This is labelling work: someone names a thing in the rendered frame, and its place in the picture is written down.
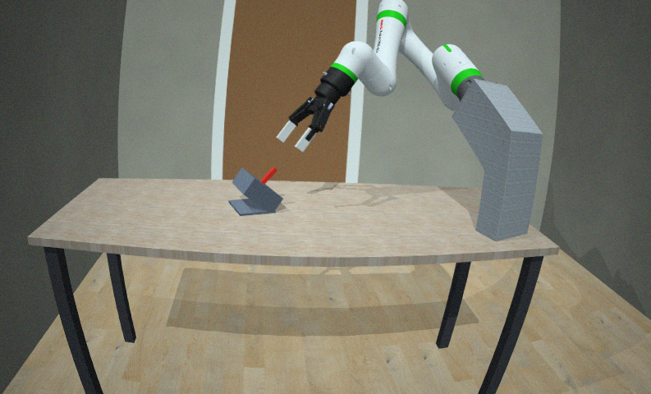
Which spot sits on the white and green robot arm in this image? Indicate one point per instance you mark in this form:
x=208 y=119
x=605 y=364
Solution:
x=358 y=59

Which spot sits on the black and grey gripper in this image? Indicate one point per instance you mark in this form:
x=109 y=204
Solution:
x=320 y=107

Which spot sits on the grey sloped panel with square hole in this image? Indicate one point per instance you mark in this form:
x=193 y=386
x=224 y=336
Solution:
x=254 y=190

